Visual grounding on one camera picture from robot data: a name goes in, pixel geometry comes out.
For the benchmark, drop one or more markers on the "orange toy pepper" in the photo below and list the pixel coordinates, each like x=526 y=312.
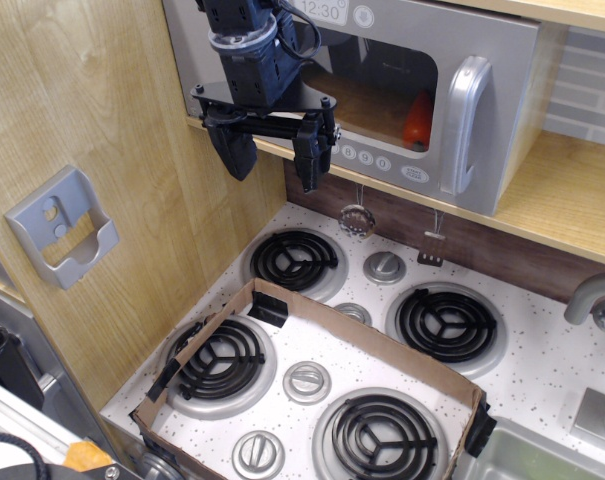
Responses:
x=417 y=126

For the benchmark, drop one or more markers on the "wooden shelf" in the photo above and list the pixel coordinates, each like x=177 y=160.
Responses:
x=553 y=211

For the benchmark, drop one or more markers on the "back right black burner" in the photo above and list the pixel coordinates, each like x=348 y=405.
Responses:
x=449 y=326

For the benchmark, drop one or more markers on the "front right black burner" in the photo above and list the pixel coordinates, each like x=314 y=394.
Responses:
x=378 y=436

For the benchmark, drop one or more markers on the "back left black burner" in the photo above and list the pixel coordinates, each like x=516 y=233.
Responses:
x=294 y=259

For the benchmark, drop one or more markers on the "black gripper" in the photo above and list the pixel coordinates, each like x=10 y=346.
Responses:
x=263 y=93

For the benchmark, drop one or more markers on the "small centre silver knob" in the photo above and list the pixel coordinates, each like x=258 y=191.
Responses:
x=355 y=311

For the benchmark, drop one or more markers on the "silver stove knob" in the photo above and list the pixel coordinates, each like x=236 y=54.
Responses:
x=307 y=383
x=258 y=455
x=384 y=268

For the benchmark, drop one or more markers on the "silver microwave door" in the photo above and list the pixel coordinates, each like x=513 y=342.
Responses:
x=375 y=57

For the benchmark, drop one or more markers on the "hanging small spatula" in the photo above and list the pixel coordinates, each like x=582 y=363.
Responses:
x=431 y=249

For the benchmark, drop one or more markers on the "hanging metal strainer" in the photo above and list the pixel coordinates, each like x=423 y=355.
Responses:
x=355 y=219

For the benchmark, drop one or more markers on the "front left black burner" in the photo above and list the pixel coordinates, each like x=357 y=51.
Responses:
x=228 y=363

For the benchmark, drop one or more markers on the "grey wall holder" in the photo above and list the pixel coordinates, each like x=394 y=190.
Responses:
x=49 y=213

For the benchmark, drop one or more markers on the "silver toy microwave body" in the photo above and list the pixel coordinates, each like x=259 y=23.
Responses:
x=536 y=96

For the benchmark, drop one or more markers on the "back silver stove knob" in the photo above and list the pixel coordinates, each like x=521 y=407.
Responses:
x=384 y=268

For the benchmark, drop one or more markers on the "silver oven knob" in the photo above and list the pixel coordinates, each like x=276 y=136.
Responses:
x=153 y=467

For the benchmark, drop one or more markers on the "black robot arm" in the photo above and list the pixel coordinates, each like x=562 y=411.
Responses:
x=251 y=24

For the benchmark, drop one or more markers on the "grey faucet handle base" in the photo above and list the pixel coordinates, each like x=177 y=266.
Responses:
x=589 y=424

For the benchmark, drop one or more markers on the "silver sink basin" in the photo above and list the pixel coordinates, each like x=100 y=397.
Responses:
x=515 y=452

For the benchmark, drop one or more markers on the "brown cardboard frame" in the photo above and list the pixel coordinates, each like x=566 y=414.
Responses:
x=277 y=386

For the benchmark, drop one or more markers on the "middle silver stove knob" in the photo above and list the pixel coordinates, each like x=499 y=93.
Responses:
x=307 y=383

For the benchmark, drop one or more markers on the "front silver stove knob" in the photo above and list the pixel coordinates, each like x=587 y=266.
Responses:
x=258 y=455

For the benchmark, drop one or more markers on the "silver faucet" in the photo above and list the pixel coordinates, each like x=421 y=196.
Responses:
x=588 y=300

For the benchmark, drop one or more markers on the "black burner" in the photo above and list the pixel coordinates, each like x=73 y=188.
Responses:
x=228 y=363
x=378 y=436
x=449 y=326
x=294 y=259

